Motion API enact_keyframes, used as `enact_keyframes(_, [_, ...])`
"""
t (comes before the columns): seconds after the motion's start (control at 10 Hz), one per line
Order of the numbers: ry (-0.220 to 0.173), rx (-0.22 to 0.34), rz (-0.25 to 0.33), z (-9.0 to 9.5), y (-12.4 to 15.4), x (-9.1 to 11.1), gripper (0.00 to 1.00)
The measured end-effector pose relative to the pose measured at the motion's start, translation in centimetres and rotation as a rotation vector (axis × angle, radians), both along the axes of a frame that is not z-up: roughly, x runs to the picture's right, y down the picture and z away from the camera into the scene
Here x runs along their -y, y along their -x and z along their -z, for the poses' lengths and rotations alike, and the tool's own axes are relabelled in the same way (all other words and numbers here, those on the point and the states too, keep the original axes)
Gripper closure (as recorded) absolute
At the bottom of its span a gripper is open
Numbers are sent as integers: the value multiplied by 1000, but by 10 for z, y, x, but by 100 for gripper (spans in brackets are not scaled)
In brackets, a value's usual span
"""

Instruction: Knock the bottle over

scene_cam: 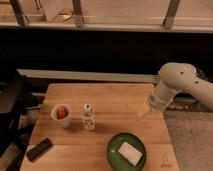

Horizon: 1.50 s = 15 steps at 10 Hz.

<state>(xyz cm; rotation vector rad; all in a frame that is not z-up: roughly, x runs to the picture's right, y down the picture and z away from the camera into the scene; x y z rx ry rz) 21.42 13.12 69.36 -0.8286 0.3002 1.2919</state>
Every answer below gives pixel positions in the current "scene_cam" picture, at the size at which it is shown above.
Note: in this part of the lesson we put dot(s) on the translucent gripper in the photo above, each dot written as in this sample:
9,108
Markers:
153,105

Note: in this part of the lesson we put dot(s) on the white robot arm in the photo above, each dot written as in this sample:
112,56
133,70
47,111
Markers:
175,78

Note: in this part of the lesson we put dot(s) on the clear plastic bottle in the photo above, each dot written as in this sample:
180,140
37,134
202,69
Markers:
88,117

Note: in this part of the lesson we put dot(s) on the white sponge block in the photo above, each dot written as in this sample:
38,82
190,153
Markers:
130,153

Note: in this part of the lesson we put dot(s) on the green round plate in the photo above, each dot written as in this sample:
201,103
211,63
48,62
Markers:
116,160

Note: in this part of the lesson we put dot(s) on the white paper cup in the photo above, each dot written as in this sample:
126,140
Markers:
65,122

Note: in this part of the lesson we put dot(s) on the red object in cup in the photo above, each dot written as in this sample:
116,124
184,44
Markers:
61,112

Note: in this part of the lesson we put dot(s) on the black rectangular block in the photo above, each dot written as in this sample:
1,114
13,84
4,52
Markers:
38,149

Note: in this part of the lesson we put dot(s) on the black chair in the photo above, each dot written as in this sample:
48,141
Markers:
15,98

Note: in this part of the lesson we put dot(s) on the white horizontal rail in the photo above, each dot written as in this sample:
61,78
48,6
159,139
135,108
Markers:
88,76

